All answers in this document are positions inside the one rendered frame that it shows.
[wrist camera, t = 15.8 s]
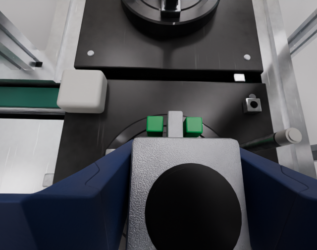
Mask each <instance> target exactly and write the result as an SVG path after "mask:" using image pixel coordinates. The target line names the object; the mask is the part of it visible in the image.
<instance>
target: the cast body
mask: <svg viewBox="0 0 317 250"><path fill-rule="evenodd" d="M125 250H251V245H250V236H249V227H248V218H247V210H246V201H245V193H244V184H243V175H242V166H241V157H240V149H239V143H238V141H237V140H235V139H232V138H199V137H183V113H182V111H168V114H167V120H166V137H143V136H139V137H137V138H135V139H134V140H133V142H132V150H131V166H130V183H129V199H128V215H127V232H126V248H125Z"/></svg>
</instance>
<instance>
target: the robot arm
mask: <svg viewBox="0 0 317 250"><path fill-rule="evenodd" d="M132 142H133V139H132V140H130V141H128V142H127V143H125V144H124V145H122V146H120V147H119V148H117V149H115V150H114V151H112V152H110V153H109V154H107V155H106V156H104V157H102V158H101V159H99V160H97V161H96V162H94V163H92V164H91V165H89V166H87V167H86V168H84V169H82V170H80V171H79V172H77V173H75V174H73V175H71V176H69V177H67V178H65V179H63V180H61V181H59V182H57V183H55V184H53V185H51V186H49V187H47V188H45V189H43V190H41V191H38V192H35V193H0V250H118V249H119V245H120V241H121V237H122V233H123V229H124V226H125V222H126V218H127V214H128V199H129V183H130V166H131V150H132ZM239 149H240V157H241V166H242V175H243V184H244V193H245V201H246V210H247V218H248V227H249V236H250V245H251V248H252V250H317V179H314V178H312V177H309V176H307V175H304V174H301V173H299V172H297V171H294V170H292V169H289V168H287V167H285V166H282V165H280V164H278V163H275V162H273V161H271V160H269V159H266V158H264V157H262V156H259V155H257V154H255V153H252V152H250V151H248V150H245V149H243V148H241V147H239Z"/></svg>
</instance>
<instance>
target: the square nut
mask: <svg viewBox="0 0 317 250"><path fill-rule="evenodd" d="M242 103H243V112H244V114H258V113H259V112H261V111H262V109H261V103H260V99H258V98H246V99H245V100H244V101H243V102H242ZM251 105H252V106H253V107H251Z"/></svg>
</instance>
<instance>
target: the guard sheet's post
mask: <svg viewBox="0 0 317 250"><path fill-rule="evenodd" d="M38 54H39V50H38V49H37V48H36V47H35V46H34V45H33V44H32V43H31V42H30V41H29V40H28V39H27V38H26V37H25V36H24V35H23V34H22V33H21V32H20V31H19V30H18V29H17V28H16V27H15V26H14V25H13V24H12V22H11V21H10V20H9V19H8V18H7V17H6V16H5V15H4V14H3V13H2V12H1V11H0V62H1V63H2V64H4V65H5V66H6V67H8V68H10V69H11V70H21V68H23V69H24V70H35V66H36V62H35V61H34V60H33V59H37V58H38Z"/></svg>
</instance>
